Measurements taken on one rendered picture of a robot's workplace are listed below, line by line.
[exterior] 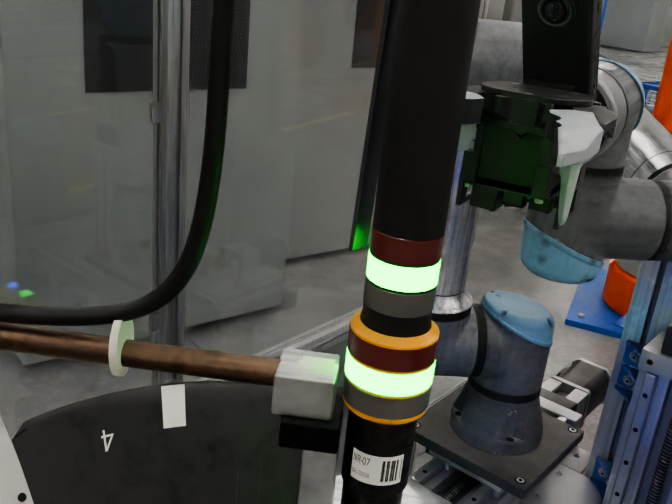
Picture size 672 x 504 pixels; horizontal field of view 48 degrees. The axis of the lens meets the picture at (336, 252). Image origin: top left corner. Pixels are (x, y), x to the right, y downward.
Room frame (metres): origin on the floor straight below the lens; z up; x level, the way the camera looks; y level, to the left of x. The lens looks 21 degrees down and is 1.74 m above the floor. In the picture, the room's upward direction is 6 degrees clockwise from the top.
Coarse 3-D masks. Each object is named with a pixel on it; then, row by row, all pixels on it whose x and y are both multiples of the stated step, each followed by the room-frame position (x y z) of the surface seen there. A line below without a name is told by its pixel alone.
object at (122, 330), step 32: (224, 0) 0.32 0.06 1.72; (224, 32) 0.32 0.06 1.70; (224, 64) 0.32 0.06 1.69; (224, 96) 0.33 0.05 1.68; (224, 128) 0.33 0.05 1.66; (192, 224) 0.33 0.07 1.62; (192, 256) 0.32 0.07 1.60; (160, 288) 0.33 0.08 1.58; (0, 320) 0.33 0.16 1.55; (32, 320) 0.33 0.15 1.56; (64, 320) 0.33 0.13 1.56; (96, 320) 0.33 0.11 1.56; (128, 320) 0.33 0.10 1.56
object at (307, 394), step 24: (288, 360) 0.33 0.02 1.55; (336, 360) 0.33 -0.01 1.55; (288, 384) 0.31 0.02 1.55; (312, 384) 0.31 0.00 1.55; (336, 384) 0.33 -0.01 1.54; (288, 408) 0.31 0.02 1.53; (312, 408) 0.31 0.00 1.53; (336, 408) 0.32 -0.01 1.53; (288, 432) 0.31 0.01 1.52; (312, 432) 0.31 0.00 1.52; (336, 432) 0.30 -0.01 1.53; (312, 456) 0.31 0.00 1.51; (336, 456) 0.31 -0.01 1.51; (312, 480) 0.31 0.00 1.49; (336, 480) 0.35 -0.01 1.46
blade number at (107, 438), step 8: (104, 424) 0.45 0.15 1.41; (112, 424) 0.45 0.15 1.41; (120, 424) 0.45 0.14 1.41; (96, 432) 0.45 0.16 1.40; (104, 432) 0.45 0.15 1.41; (112, 432) 0.45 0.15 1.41; (120, 432) 0.45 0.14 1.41; (96, 440) 0.45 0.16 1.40; (104, 440) 0.45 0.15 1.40; (112, 440) 0.45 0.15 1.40; (120, 440) 0.45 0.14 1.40; (96, 448) 0.44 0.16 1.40; (104, 448) 0.44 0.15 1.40; (112, 448) 0.44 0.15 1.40; (120, 448) 0.44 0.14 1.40; (96, 456) 0.44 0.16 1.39; (104, 456) 0.44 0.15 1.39; (112, 456) 0.44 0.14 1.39; (120, 456) 0.44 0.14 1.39
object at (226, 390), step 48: (192, 384) 0.49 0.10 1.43; (240, 384) 0.49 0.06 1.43; (48, 432) 0.45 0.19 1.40; (144, 432) 0.45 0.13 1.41; (192, 432) 0.46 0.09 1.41; (240, 432) 0.46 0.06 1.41; (48, 480) 0.43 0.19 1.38; (96, 480) 0.43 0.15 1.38; (144, 480) 0.43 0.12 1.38; (192, 480) 0.43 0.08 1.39; (240, 480) 0.44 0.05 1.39; (288, 480) 0.44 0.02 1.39
